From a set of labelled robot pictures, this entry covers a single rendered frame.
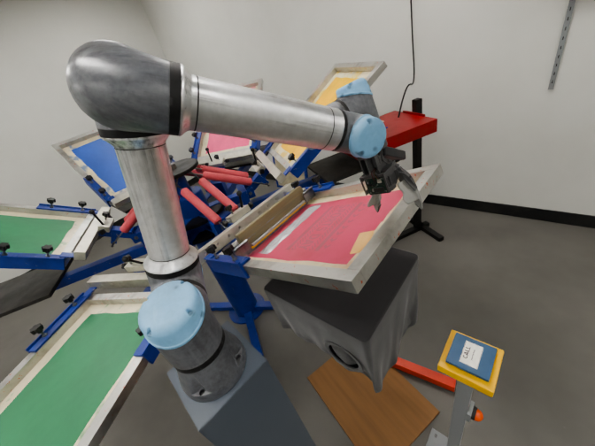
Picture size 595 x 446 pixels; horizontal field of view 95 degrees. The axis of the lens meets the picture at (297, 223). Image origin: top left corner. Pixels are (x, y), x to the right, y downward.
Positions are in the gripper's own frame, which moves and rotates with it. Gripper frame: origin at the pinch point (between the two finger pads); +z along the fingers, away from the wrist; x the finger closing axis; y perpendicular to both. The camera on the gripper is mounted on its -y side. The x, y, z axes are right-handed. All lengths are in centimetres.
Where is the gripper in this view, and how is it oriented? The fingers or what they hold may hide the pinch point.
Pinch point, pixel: (398, 208)
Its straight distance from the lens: 81.8
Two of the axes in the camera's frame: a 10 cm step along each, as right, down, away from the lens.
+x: 6.5, -0.2, -7.6
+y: -6.2, 5.5, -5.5
